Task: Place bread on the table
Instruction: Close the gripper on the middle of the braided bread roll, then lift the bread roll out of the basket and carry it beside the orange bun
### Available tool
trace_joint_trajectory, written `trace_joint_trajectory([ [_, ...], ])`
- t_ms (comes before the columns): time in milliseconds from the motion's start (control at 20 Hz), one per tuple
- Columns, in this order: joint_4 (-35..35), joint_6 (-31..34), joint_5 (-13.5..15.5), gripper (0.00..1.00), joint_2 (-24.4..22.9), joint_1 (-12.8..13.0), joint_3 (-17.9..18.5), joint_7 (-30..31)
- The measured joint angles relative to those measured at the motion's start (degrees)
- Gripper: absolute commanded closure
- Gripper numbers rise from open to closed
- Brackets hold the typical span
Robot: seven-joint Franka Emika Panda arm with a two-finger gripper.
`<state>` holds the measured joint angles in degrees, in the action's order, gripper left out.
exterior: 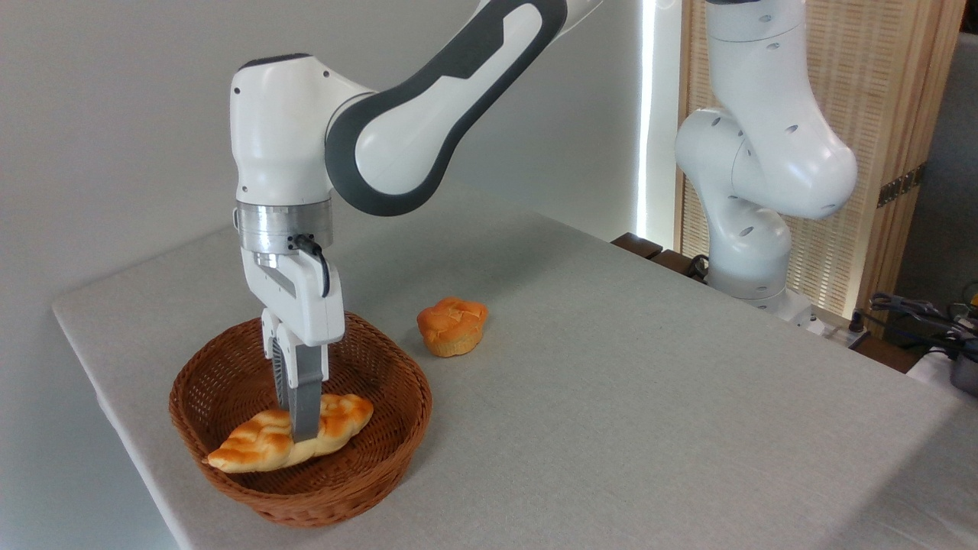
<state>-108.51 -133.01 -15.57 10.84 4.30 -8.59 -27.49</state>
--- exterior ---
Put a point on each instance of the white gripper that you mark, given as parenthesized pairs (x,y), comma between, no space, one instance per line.
(306,305)

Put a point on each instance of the long braided bread loaf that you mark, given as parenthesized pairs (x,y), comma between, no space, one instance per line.
(244,451)

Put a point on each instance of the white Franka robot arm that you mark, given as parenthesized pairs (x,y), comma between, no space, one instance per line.
(283,137)

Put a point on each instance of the round orange muffin bread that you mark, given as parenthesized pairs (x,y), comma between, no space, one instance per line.
(452,328)

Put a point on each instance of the brown wicker basket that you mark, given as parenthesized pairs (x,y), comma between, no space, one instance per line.
(382,382)

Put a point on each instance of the grey tablecloth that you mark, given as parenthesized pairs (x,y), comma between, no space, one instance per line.
(611,420)

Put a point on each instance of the dark brown wooden block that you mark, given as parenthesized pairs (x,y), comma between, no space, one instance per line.
(638,244)
(676,263)

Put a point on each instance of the dark metal screen hinge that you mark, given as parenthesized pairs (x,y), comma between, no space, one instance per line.
(901,186)

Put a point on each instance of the grey metal container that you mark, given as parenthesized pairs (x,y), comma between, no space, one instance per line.
(966,376)

